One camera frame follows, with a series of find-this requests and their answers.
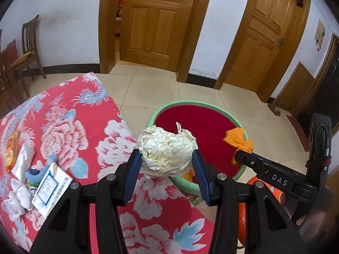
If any white sock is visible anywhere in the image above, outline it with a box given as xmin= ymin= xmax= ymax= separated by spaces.
xmin=1 ymin=178 xmax=33 ymax=221

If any blue plastic object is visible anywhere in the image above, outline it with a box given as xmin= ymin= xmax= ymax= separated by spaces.
xmin=25 ymin=168 xmax=57 ymax=188

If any closed wooden door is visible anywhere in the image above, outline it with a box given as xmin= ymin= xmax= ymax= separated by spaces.
xmin=221 ymin=0 xmax=296 ymax=93

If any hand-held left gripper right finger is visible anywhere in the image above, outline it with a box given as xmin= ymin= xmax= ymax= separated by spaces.
xmin=192 ymin=149 xmax=309 ymax=254

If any large paper ball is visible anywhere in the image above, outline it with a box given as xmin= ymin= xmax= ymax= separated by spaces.
xmin=138 ymin=122 xmax=199 ymax=178

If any orange plastic bag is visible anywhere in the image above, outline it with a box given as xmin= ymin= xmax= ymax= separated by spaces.
xmin=223 ymin=128 xmax=254 ymax=166

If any red basin with green rim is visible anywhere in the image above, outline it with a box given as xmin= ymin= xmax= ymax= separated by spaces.
xmin=146 ymin=100 xmax=249 ymax=196

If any yellow seat cushion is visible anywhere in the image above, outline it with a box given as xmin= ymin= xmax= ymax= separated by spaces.
xmin=10 ymin=51 xmax=35 ymax=66

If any open wooden door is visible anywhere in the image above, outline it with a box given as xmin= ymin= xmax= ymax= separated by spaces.
xmin=120 ymin=0 xmax=199 ymax=72

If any person's right forearm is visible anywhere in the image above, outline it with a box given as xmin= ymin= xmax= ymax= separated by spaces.
xmin=299 ymin=190 xmax=339 ymax=244

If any low wooden panel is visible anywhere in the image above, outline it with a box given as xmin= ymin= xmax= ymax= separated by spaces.
xmin=275 ymin=61 xmax=315 ymax=114

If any white cardboard box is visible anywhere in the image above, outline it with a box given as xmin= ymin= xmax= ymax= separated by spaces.
xmin=32 ymin=163 xmax=73 ymax=217

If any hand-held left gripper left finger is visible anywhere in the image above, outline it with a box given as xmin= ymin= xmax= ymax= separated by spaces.
xmin=30 ymin=149 xmax=143 ymax=254

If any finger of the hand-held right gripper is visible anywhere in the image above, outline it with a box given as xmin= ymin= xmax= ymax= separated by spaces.
xmin=235 ymin=150 xmax=295 ymax=191

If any dark wooden door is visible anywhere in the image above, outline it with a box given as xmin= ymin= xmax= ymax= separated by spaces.
xmin=291 ymin=33 xmax=339 ymax=149

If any paper wall notice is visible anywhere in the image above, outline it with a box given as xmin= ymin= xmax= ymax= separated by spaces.
xmin=314 ymin=18 xmax=326 ymax=51

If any orange snack packet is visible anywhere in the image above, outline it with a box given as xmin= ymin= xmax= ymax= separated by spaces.
xmin=5 ymin=131 xmax=22 ymax=174

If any red floor mat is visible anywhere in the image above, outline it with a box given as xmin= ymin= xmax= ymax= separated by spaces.
xmin=286 ymin=114 xmax=310 ymax=151

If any wooden chair with cushion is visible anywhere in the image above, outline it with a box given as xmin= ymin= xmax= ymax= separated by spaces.
xmin=11 ymin=14 xmax=47 ymax=80

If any wooden dining chair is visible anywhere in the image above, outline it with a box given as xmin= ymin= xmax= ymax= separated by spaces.
xmin=0 ymin=29 xmax=31 ymax=112

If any wooden door frame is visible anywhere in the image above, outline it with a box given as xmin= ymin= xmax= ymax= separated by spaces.
xmin=214 ymin=0 xmax=311 ymax=103
xmin=99 ymin=0 xmax=215 ymax=84

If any orange plastic stool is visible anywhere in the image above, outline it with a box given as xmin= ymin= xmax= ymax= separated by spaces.
xmin=238 ymin=176 xmax=289 ymax=246

